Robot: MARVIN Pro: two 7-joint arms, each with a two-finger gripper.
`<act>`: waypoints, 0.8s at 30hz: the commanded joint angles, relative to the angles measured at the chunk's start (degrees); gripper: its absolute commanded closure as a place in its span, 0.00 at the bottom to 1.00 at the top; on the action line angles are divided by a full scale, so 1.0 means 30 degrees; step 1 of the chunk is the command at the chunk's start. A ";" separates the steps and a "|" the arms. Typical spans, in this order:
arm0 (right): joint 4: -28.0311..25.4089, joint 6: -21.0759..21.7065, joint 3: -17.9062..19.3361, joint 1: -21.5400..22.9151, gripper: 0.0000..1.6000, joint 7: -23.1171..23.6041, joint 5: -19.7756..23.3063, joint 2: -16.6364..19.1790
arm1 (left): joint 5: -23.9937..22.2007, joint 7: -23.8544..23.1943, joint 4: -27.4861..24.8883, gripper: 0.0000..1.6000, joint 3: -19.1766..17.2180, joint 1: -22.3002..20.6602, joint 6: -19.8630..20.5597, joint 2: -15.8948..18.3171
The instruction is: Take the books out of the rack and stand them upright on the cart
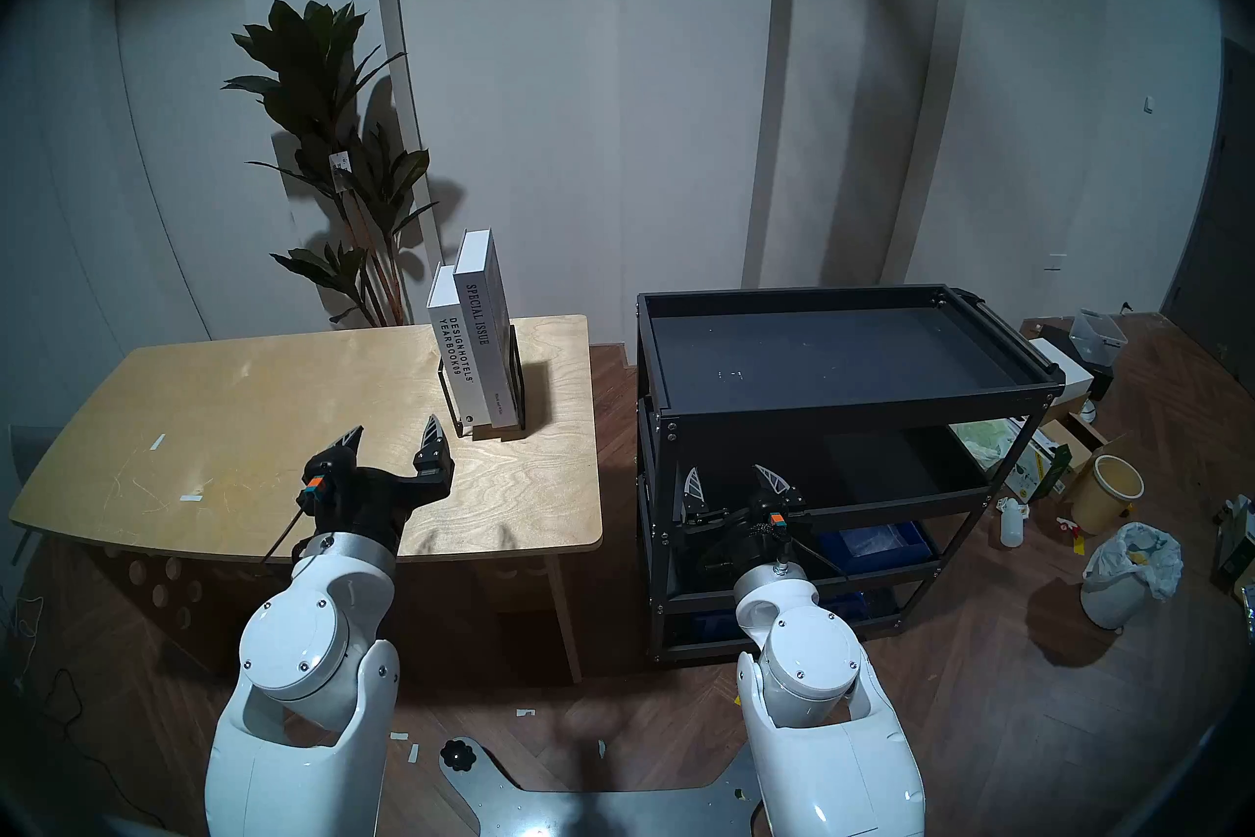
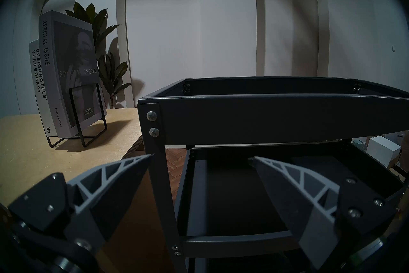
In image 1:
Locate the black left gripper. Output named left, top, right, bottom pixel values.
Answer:
left=306, top=414, right=455, bottom=552

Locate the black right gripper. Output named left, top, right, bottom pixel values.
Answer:
left=679, top=464, right=815, bottom=576

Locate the white Special Issue book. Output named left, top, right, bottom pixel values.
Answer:
left=453, top=229, right=524, bottom=431

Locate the light wooden table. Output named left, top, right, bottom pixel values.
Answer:
left=10, top=315, right=604, bottom=684

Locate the white Design Hotels Yearbook book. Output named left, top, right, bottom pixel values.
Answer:
left=427, top=264, right=491, bottom=432

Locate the blue plastic bin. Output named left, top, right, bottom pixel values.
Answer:
left=819, top=521, right=932, bottom=566

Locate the black three-tier utility cart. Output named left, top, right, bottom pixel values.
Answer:
left=635, top=284, right=1067, bottom=664

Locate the green and white carton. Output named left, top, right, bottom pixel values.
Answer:
left=1005, top=443, right=1072, bottom=505

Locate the brown cardboard box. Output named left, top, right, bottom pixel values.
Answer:
left=1039, top=411, right=1111, bottom=478

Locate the white rectangular box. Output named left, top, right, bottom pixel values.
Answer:
left=1028, top=337, right=1095, bottom=403

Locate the yellow plastic bucket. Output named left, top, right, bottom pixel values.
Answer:
left=1071, top=454, right=1145, bottom=536

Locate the clear plastic storage box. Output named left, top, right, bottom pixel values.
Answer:
left=1069, top=309, right=1129, bottom=367

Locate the white bin with bag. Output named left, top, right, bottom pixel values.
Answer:
left=1080, top=522, right=1184, bottom=631

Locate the tall green potted plant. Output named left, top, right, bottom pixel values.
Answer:
left=222, top=0, right=439, bottom=328

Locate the dark clutter pile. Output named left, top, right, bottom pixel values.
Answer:
left=1216, top=495, right=1255, bottom=596

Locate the dark door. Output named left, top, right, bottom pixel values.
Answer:
left=1162, top=41, right=1255, bottom=365

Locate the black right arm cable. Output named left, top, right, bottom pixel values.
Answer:
left=784, top=536, right=846, bottom=579

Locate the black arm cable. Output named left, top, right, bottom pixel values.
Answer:
left=784, top=536, right=846, bottom=579
left=261, top=497, right=317, bottom=565

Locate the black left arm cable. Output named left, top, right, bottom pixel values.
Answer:
left=261, top=497, right=317, bottom=565

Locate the black wire book rack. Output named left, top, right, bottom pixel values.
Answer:
left=437, top=325, right=527, bottom=442

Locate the grey metal robot base plate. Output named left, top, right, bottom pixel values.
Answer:
left=438, top=737, right=766, bottom=837

